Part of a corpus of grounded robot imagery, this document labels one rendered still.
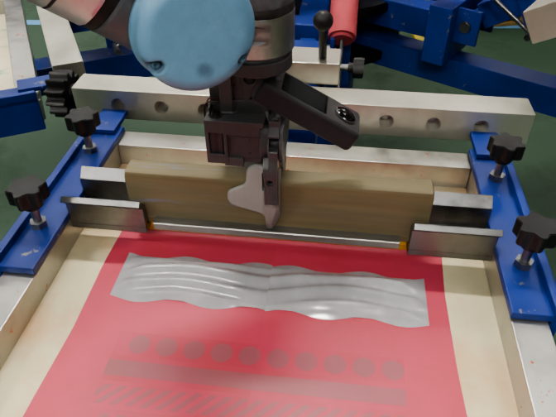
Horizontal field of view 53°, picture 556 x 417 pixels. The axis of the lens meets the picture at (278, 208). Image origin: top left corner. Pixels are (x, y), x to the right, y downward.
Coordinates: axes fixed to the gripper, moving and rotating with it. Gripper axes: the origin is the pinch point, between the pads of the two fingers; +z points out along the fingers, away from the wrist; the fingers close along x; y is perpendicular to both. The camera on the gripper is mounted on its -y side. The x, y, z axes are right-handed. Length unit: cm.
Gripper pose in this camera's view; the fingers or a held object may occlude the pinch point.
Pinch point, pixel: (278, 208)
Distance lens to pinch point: 66.8
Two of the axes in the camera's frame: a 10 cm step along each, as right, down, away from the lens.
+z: 0.0, 7.7, 6.4
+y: -9.9, -0.7, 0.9
